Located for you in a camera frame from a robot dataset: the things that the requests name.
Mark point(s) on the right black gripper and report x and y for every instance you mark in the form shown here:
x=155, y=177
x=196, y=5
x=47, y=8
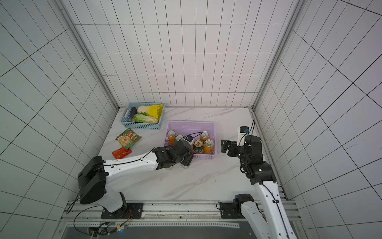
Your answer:
x=233, y=148

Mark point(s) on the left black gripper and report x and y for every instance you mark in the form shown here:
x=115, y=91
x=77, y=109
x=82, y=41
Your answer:
x=188, y=159

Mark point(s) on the purple plastic basket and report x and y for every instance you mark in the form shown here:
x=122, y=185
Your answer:
x=192, y=128

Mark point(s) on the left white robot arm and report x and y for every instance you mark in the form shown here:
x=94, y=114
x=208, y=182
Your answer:
x=96, y=177

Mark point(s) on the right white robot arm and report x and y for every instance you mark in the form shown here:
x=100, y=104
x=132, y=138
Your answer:
x=273, y=222

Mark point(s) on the blue plastic basket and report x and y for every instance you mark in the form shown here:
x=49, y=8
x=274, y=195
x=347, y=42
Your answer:
x=125, y=121

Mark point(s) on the green brown can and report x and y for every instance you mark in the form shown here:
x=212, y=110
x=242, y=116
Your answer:
x=198, y=147

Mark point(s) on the green sprite can middle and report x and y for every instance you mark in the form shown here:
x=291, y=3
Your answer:
x=178, y=137

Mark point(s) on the orange fanta can front right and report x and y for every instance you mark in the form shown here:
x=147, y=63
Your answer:
x=209, y=147

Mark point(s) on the orange fanta can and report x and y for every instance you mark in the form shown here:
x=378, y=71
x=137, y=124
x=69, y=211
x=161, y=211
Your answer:
x=209, y=147
x=204, y=136
x=171, y=135

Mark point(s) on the orange fanta can back right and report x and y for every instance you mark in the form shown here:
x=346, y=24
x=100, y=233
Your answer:
x=204, y=136

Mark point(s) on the orange fanta can back left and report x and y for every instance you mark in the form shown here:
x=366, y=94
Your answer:
x=171, y=135

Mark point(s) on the yellow napa cabbage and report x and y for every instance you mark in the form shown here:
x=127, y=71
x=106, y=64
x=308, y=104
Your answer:
x=153, y=111

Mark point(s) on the green lettuce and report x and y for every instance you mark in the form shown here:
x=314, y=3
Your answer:
x=145, y=118

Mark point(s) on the red snack packet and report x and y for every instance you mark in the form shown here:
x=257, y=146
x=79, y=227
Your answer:
x=121, y=153

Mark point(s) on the dark purple eggplant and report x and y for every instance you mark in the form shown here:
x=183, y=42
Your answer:
x=133, y=112

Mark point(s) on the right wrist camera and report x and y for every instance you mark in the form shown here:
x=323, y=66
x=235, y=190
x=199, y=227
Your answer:
x=242, y=132

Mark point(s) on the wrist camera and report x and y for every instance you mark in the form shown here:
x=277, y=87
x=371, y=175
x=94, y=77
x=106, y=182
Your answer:
x=189, y=139
x=242, y=132

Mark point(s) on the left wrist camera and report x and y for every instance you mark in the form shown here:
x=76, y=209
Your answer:
x=189, y=139

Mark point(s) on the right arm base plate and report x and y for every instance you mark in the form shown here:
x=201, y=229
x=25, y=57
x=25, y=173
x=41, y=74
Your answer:
x=232, y=210

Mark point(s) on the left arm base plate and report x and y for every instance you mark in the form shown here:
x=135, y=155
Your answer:
x=128, y=211

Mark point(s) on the aluminium mounting rail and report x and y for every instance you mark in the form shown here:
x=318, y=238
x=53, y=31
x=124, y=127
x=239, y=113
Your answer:
x=155, y=213

